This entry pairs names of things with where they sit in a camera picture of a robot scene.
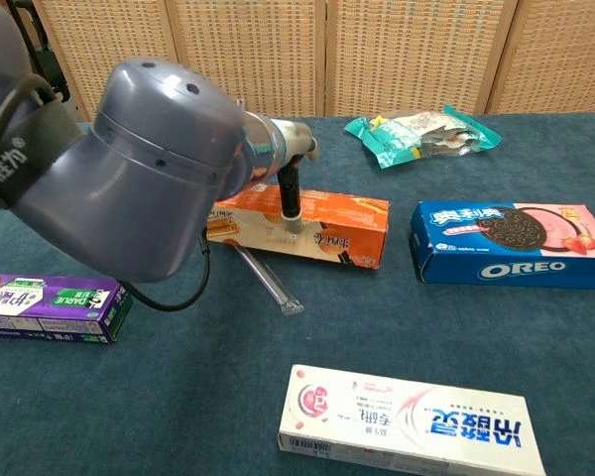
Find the wicker screen panel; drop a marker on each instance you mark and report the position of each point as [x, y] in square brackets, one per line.
[560, 54]
[416, 49]
[114, 35]
[258, 49]

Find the teal snack bag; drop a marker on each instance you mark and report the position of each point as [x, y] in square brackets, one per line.
[401, 141]

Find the orange snack box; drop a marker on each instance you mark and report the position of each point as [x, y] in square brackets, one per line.
[342, 228]

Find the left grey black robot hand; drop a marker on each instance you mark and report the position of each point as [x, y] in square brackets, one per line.
[300, 141]

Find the blue pink Oreo box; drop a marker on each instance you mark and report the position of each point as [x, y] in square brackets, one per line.
[506, 248]

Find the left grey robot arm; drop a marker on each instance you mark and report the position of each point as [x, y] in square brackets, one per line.
[144, 178]

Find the clear wrapped straw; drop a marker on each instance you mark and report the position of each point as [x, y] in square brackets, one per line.
[273, 287]

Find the white pink toothpaste box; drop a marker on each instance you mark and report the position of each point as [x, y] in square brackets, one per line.
[406, 426]

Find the purple toothpaste box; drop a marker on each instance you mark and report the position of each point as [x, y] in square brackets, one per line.
[54, 310]

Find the blue table cloth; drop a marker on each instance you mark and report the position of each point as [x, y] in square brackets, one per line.
[277, 347]

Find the black tripod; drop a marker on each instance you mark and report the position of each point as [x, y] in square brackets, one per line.
[49, 74]

